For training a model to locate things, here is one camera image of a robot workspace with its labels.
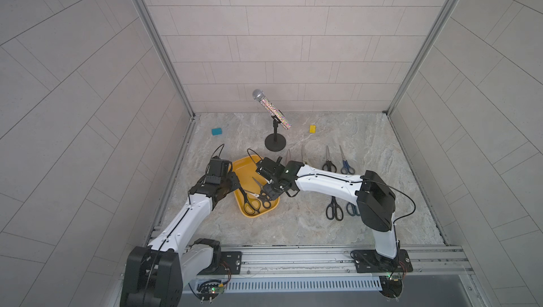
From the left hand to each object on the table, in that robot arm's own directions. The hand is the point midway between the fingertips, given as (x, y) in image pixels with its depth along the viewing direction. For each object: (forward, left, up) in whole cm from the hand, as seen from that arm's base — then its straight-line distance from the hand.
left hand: (238, 177), depth 87 cm
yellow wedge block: (+29, -34, -3) cm, 45 cm away
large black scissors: (-12, -39, -4) cm, 41 cm away
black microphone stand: (+22, -15, -5) cm, 27 cm away
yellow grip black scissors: (-10, -6, -5) cm, 12 cm away
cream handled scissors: (+13, -29, -5) cm, 32 cm away
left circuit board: (-37, +5, -4) cm, 37 cm away
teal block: (+28, +16, -5) cm, 32 cm away
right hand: (-5, -14, -1) cm, 15 cm away
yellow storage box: (-3, -6, 0) cm, 6 cm away
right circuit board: (-36, -54, -5) cm, 65 cm away
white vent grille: (-35, -40, -5) cm, 54 cm away
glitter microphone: (+24, -8, +24) cm, 35 cm away
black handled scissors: (+9, -40, -5) cm, 41 cm away
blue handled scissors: (+8, -48, -5) cm, 49 cm away
